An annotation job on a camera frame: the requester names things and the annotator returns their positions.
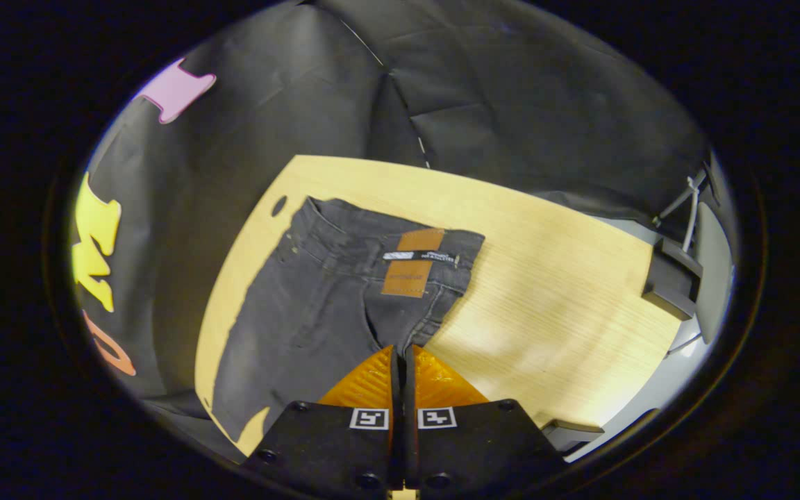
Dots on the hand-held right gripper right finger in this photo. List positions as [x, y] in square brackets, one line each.
[476, 444]

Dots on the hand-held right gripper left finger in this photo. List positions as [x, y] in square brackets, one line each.
[330, 444]

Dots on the black flat block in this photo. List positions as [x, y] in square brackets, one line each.
[570, 434]

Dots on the grey metal stand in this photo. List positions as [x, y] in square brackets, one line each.
[690, 208]

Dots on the dark grey jeans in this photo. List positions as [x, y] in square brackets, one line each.
[317, 305]

